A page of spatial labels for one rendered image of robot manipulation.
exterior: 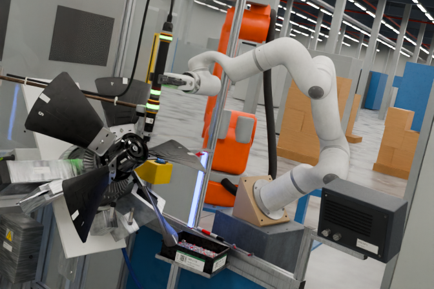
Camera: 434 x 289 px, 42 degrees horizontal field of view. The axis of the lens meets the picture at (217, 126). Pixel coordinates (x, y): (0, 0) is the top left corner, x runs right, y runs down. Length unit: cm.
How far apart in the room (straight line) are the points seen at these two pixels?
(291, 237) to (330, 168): 41
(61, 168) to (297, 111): 825
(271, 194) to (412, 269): 133
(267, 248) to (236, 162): 356
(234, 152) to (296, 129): 427
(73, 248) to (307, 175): 93
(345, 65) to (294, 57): 1040
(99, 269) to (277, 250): 114
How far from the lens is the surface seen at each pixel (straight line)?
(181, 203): 341
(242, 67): 205
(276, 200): 237
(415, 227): 342
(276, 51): 200
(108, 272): 320
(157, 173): 244
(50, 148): 209
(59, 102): 188
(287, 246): 242
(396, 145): 1097
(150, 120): 200
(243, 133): 574
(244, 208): 239
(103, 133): 193
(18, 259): 221
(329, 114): 210
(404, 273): 349
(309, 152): 993
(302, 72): 198
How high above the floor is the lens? 160
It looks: 8 degrees down
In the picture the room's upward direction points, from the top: 12 degrees clockwise
